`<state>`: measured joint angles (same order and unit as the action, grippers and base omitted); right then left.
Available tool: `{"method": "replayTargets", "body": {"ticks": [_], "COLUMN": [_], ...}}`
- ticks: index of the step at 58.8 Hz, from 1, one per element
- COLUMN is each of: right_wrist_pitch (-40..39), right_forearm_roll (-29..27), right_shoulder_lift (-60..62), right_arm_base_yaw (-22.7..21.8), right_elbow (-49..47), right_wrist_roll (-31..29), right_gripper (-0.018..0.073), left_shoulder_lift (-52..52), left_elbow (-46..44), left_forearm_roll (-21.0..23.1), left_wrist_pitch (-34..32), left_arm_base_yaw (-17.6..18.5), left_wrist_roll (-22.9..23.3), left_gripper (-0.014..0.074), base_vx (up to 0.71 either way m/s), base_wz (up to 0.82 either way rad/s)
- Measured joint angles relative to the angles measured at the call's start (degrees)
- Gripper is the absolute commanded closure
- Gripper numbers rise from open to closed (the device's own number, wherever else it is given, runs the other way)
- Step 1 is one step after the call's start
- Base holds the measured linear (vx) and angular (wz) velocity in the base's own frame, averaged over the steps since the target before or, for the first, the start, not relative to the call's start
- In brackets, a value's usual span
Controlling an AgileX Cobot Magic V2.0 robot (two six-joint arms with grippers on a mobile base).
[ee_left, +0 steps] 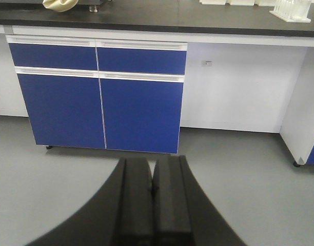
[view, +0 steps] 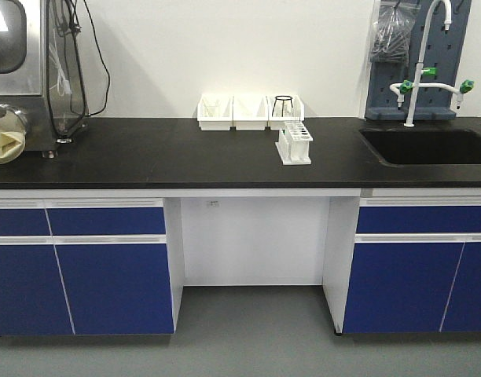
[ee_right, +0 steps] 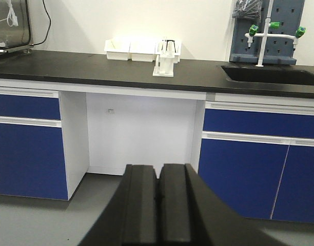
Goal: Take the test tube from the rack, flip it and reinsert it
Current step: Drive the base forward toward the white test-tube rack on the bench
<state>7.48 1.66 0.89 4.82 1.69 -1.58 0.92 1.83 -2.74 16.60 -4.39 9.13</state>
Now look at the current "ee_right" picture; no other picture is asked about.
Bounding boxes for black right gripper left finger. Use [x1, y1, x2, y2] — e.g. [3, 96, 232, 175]
[79, 165, 157, 245]

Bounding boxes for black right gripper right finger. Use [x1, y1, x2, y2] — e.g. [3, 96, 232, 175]
[159, 164, 283, 245]

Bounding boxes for white test tube rack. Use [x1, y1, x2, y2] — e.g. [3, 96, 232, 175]
[152, 51, 174, 77]

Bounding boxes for grey pegboard drying rack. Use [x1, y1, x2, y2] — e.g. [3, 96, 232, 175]
[229, 1, 306, 65]

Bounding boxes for blue right cabinet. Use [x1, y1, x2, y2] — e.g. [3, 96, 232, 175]
[198, 101, 314, 223]

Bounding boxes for blue cabinet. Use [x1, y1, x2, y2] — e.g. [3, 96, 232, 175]
[198, 101, 314, 223]
[0, 88, 69, 200]

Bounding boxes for blue left cabinet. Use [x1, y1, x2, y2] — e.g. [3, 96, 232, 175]
[0, 88, 69, 200]

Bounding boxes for black lab sink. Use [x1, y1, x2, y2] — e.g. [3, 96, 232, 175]
[221, 66, 314, 86]

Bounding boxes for middle white storage bin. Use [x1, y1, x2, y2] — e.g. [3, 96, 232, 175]
[129, 40, 155, 62]

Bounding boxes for white storage bin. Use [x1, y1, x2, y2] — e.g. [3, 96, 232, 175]
[104, 38, 131, 61]
[161, 39, 182, 64]
[129, 40, 155, 62]

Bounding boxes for right white storage bin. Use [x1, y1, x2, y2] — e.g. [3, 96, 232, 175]
[161, 39, 182, 64]

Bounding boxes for left white storage bin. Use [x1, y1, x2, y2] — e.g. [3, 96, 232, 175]
[104, 38, 131, 61]

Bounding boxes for white lab faucet green knobs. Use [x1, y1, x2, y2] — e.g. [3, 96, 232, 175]
[245, 1, 306, 67]

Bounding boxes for black tripod ring stand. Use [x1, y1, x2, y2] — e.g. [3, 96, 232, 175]
[166, 39, 176, 54]

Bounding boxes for black power cable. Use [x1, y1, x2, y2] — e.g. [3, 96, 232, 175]
[30, 0, 52, 47]

